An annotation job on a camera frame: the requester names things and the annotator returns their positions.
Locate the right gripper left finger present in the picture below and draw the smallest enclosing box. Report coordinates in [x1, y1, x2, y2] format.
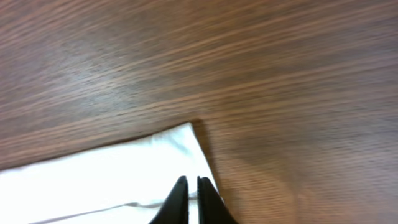
[150, 176, 189, 224]

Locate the white t-shirt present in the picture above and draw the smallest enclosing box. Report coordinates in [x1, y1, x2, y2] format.
[1, 123, 213, 223]

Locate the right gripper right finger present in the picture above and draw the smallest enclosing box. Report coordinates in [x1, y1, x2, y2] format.
[197, 177, 238, 224]

